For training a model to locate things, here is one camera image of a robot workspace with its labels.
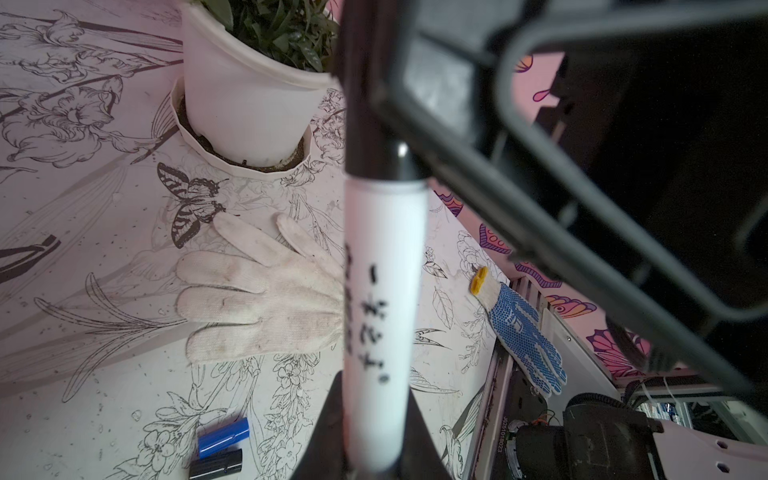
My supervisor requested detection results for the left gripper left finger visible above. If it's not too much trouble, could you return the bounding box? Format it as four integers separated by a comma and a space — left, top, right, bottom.
291, 371, 346, 480

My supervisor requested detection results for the blue dotted glove right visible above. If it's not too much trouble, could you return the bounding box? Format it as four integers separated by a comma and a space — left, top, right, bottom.
469, 266, 567, 398

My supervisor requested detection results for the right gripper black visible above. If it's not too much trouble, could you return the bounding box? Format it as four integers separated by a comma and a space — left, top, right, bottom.
374, 1, 767, 411

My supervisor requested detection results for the blue pen cap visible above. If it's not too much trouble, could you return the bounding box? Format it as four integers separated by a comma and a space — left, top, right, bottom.
198, 418, 250, 459

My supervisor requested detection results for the black pen cap upper left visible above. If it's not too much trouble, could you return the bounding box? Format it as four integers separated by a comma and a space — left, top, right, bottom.
333, 1, 429, 181

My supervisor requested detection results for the black pen cap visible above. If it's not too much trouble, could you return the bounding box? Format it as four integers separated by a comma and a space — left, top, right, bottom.
188, 449, 243, 480
333, 1, 429, 181

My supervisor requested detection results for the white glove on table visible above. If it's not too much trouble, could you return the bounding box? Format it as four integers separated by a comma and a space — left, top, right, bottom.
176, 213, 344, 364

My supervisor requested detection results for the black pen cap lower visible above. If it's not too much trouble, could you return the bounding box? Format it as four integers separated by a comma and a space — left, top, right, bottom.
188, 449, 243, 480

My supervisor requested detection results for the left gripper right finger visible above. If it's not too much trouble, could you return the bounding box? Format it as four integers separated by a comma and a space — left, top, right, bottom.
398, 392, 451, 480

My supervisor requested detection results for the white potted green plant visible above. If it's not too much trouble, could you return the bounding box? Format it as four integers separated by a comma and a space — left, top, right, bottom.
169, 1, 333, 181

